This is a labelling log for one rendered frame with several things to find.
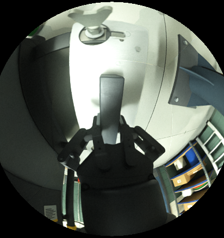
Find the small cardboard box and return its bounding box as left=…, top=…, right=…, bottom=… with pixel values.
left=183, top=202, right=197, bottom=212

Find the white box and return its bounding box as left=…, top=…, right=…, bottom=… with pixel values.
left=181, top=189, right=194, bottom=198
left=173, top=159, right=185, bottom=171

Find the large cardboard box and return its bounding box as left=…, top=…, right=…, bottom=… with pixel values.
left=171, top=173, right=193, bottom=187

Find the blue storage bin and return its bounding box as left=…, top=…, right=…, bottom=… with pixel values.
left=185, top=150, right=199, bottom=166

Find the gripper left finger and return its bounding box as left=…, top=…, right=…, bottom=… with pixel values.
left=57, top=73, right=113, bottom=169

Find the white ladder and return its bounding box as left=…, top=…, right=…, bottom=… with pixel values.
left=195, top=120, right=224, bottom=174

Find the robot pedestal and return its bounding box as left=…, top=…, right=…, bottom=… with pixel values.
left=167, top=34, right=224, bottom=112

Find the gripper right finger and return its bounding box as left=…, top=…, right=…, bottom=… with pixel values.
left=111, top=73, right=166, bottom=166

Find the black pole with yellow base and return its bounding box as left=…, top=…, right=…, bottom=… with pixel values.
left=64, top=167, right=78, bottom=231

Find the grey machine body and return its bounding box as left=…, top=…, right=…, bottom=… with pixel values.
left=0, top=37, right=84, bottom=227

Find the blue metal shelf unit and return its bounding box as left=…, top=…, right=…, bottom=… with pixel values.
left=165, top=140, right=217, bottom=217

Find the grey wing knob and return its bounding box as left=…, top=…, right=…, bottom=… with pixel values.
left=67, top=5, right=113, bottom=37

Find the white label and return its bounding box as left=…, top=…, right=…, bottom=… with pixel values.
left=43, top=205, right=58, bottom=222

